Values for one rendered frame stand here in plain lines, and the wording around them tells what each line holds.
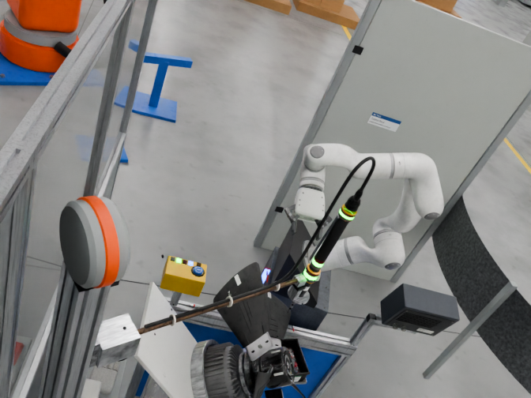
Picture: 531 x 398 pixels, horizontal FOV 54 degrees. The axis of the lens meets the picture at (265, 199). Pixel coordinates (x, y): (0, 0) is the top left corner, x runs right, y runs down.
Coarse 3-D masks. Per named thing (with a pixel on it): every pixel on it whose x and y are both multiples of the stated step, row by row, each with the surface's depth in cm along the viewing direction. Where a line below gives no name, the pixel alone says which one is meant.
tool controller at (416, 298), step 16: (400, 288) 217; (416, 288) 217; (384, 304) 226; (400, 304) 213; (416, 304) 212; (432, 304) 215; (448, 304) 218; (384, 320) 222; (400, 320) 218; (416, 320) 217; (432, 320) 216; (448, 320) 215
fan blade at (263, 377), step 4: (260, 372) 138; (260, 376) 138; (264, 376) 142; (268, 376) 148; (256, 380) 135; (260, 380) 138; (264, 380) 143; (268, 380) 153; (256, 384) 135; (260, 384) 139; (264, 384) 145; (256, 388) 136; (260, 388) 140; (264, 388) 148; (256, 392) 137; (260, 392) 142; (256, 396) 138; (260, 396) 143
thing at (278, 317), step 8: (272, 296) 198; (272, 304) 193; (280, 304) 197; (272, 312) 189; (280, 312) 192; (272, 320) 186; (280, 320) 188; (288, 320) 193; (272, 328) 182; (280, 328) 184; (272, 336) 179; (280, 336) 181
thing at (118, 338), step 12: (108, 324) 116; (120, 324) 117; (132, 324) 118; (108, 336) 114; (120, 336) 115; (132, 336) 116; (96, 348) 111; (108, 348) 112; (120, 348) 114; (132, 348) 117; (96, 360) 114; (108, 360) 115
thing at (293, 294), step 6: (294, 276) 153; (300, 282) 152; (294, 288) 157; (300, 288) 154; (288, 294) 160; (294, 294) 157; (306, 294) 162; (294, 300) 159; (300, 300) 159; (306, 300) 160
